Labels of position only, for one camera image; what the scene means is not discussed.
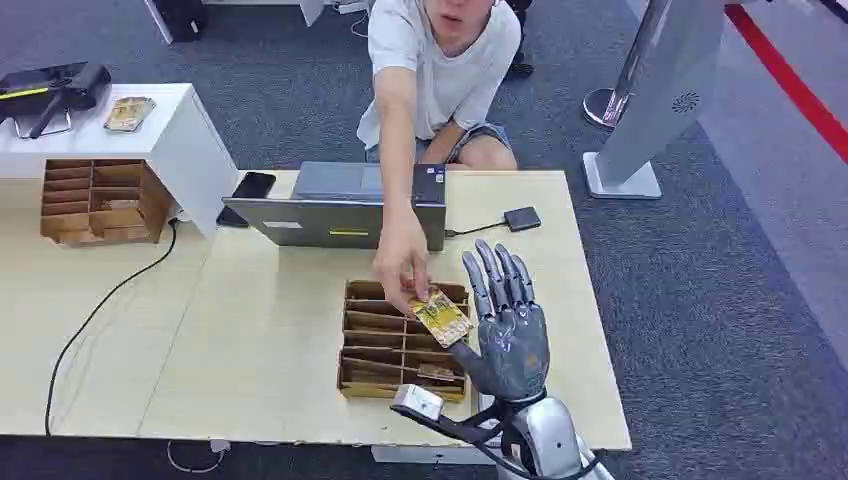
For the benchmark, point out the card lying in box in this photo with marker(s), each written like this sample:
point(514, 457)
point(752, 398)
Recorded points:
point(436, 372)

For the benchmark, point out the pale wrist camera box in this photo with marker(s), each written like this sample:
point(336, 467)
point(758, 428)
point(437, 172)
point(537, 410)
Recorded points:
point(416, 401)

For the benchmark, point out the stack of printed cards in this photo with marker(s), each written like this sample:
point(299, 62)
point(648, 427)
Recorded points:
point(129, 113)

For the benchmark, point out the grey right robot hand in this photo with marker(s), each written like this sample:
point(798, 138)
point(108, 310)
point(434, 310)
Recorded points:
point(513, 344)

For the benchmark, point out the person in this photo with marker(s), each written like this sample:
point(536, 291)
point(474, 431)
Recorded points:
point(457, 73)

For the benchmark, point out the white stand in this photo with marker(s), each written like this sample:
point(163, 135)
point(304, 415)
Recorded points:
point(179, 132)

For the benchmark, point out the wooden card box with dividers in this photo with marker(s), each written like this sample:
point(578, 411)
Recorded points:
point(374, 358)

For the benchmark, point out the black shoe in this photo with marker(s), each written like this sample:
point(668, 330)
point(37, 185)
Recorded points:
point(521, 69)

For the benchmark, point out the black desktop scanner device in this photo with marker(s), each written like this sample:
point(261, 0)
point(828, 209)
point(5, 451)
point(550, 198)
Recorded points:
point(60, 85)

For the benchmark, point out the yellow printed card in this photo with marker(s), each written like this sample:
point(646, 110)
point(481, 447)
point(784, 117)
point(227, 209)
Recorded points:
point(442, 319)

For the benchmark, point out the black case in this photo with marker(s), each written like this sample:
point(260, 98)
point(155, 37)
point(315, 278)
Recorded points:
point(180, 18)

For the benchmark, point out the small black adapter box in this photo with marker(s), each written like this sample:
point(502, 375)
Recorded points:
point(522, 218)

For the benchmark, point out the grey laptop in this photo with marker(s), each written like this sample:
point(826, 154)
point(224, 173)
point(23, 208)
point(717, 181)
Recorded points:
point(331, 222)

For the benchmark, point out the silver kiosk stand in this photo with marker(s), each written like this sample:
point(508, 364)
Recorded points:
point(662, 86)

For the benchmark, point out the empty wooden divider box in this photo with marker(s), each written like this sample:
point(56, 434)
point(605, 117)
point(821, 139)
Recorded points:
point(99, 202)

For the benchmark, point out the chrome post with round base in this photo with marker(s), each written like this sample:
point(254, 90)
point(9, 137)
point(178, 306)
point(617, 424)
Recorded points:
point(603, 106)

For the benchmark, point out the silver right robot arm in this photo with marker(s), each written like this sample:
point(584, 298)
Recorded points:
point(551, 437)

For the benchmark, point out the black phone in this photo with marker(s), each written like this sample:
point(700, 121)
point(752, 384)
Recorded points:
point(254, 185)

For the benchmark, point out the person's right hand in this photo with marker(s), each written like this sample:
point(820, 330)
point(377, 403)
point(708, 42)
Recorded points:
point(399, 262)

